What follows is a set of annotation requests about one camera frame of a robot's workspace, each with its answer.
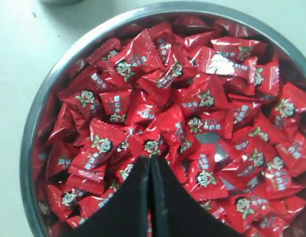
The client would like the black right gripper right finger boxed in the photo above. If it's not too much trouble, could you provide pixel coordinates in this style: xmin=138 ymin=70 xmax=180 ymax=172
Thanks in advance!
xmin=150 ymin=157 xmax=241 ymax=237

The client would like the stainless steel cup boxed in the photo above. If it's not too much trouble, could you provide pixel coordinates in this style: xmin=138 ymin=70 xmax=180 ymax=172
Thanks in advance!
xmin=40 ymin=0 xmax=81 ymax=5

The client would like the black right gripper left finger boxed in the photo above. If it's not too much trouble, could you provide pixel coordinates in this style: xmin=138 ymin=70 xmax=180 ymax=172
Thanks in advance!
xmin=63 ymin=157 xmax=150 ymax=237

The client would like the stainless steel bowl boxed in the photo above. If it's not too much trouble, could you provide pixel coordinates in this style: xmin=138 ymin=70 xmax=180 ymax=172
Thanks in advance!
xmin=20 ymin=1 xmax=306 ymax=237

